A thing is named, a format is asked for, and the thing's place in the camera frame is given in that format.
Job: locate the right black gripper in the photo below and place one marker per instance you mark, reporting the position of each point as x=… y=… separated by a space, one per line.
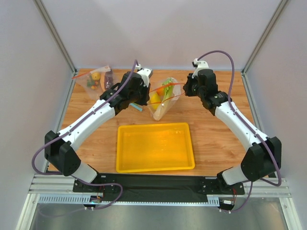
x=188 y=86

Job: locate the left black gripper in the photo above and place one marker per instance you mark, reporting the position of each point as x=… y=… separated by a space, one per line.
x=146 y=95

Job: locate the fake green celery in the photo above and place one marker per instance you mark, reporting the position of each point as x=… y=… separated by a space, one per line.
x=171 y=91

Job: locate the red-zip clear bag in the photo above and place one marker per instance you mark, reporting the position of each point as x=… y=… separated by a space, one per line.
x=161 y=111
x=81 y=79

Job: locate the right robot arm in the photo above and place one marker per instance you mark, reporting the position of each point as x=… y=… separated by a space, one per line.
x=263 y=154

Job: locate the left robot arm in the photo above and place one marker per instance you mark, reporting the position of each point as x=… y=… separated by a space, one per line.
x=61 y=147

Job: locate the blue-zip clear bag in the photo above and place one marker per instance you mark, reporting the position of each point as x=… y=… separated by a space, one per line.
x=139 y=108

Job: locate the fake yellow lemon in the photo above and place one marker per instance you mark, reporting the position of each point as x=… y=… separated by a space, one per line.
x=155 y=100

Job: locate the fake orange-yellow mango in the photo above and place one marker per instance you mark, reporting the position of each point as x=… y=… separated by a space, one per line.
x=160 y=91

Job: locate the fake purple sweet potato slice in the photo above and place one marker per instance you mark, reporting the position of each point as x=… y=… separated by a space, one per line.
x=107 y=80

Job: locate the fake small cherry tomatoes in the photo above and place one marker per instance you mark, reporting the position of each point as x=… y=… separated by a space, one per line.
x=92 y=84

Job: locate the yellow plastic tray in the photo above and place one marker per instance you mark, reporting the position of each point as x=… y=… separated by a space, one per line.
x=154 y=147

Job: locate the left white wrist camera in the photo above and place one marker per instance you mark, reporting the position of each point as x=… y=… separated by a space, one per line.
x=145 y=74

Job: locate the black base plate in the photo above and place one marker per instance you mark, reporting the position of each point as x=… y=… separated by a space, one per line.
x=158 y=188

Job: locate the aluminium frame rail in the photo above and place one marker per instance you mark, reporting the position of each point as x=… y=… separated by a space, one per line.
x=58 y=189

